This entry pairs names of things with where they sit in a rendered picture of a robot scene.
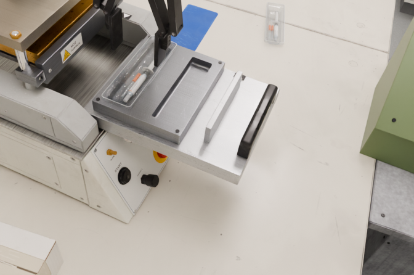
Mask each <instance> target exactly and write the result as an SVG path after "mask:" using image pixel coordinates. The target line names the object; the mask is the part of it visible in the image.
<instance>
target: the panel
mask: <svg viewBox="0 0 414 275"><path fill-rule="evenodd" d="M90 152H91V154H92V155H93V156H94V158H95V159H96V161H97V163H98V164H99V165H100V167H101V169H102V170H103V172H104V173H105V174H106V176H107V178H108V179H109V180H110V182H111V183H112V185H113V187H114V188H115V189H116V191H117V193H118V194H119V195H120V197H121V198H122V200H123V202H124V203H125V204H126V206H127V207H128V209H129V211H130V212H131V213H132V215H133V216H134V215H135V214H136V212H137V211H138V209H139V207H140V206H141V204H142V202H143V201H144V199H145V198H146V196H147V194H148V192H149V191H150V189H151V188H152V187H149V186H147V185H145V184H141V177H142V175H143V174H146V175H148V174H155V175H157V176H159V174H160V173H161V171H162V169H163V168H164V166H165V164H166V163H167V161H168V160H169V157H168V156H167V157H166V158H159V156H158V155H157V152H156V151H154V150H151V149H149V148H146V147H144V146H142V145H139V144H136V143H135V142H132V141H131V142H124V141H123V140H122V138H121V137H120V136H117V135H115V134H113V133H110V132H108V131H105V132H104V134H103V135H102V137H101V138H100V139H99V140H98V141H97V143H96V144H95V146H94V147H93V148H92V149H91V151H90ZM123 169H129V170H130V171H131V179H130V181H129V182H128V183H127V184H124V183H122V182H121V181H120V174H121V172H122V170H123Z"/></svg>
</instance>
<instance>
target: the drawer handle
mask: <svg viewBox="0 0 414 275"><path fill-rule="evenodd" d="M277 91H278V87H277V86H276V85H274V84H268V85H267V87H266V90H265V91H264V94H263V95H262V97H261V100H260V101H259V103H258V106H257V107H256V110H255V112H254V114H253V116H252V118H251V120H250V122H249V124H248V126H247V128H246V130H245V132H244V134H243V136H242V139H241V141H240V144H239V146H238V151H237V155H239V156H241V157H243V158H246V159H248V157H249V156H250V152H251V148H252V146H253V144H254V142H255V140H256V138H257V135H258V133H259V131H260V129H261V126H262V124H263V122H264V120H265V118H266V116H267V114H268V111H269V109H270V107H271V105H272V104H273V103H274V100H275V97H276V95H277Z"/></svg>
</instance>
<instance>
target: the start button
mask: <svg viewBox="0 0 414 275"><path fill-rule="evenodd" d="M130 179H131V171H130V170H129V169H123V170H122V172H121V174H120V181H121V182H122V183H124V184H127V183H128V182H129V181H130Z"/></svg>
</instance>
